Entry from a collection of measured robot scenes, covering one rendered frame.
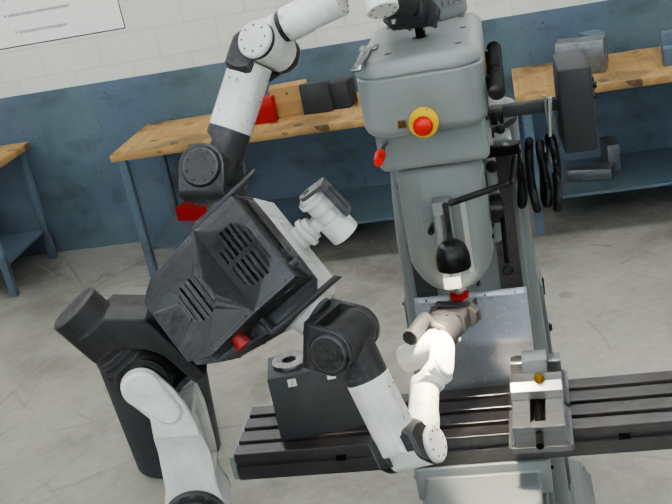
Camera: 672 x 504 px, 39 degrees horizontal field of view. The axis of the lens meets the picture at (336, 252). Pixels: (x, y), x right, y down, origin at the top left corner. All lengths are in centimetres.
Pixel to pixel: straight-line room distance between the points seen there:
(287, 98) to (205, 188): 419
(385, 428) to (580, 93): 96
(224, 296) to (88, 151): 538
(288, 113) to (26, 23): 202
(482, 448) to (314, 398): 43
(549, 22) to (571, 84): 403
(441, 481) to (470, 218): 68
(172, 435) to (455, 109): 89
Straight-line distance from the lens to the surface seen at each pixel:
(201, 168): 194
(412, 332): 212
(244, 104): 199
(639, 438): 243
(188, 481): 216
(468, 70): 195
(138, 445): 425
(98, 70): 696
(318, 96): 604
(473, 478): 246
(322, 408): 248
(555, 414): 233
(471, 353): 274
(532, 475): 244
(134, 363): 202
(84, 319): 199
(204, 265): 183
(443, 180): 214
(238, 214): 180
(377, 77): 196
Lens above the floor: 226
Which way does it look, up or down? 21 degrees down
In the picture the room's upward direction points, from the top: 11 degrees counter-clockwise
